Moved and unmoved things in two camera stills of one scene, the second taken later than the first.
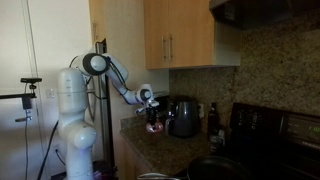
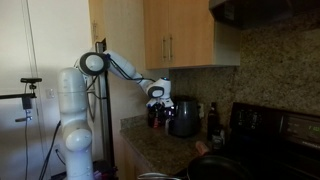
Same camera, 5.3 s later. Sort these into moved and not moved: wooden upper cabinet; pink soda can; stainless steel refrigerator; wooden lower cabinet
Moved: pink soda can
Not moved: wooden lower cabinet; stainless steel refrigerator; wooden upper cabinet
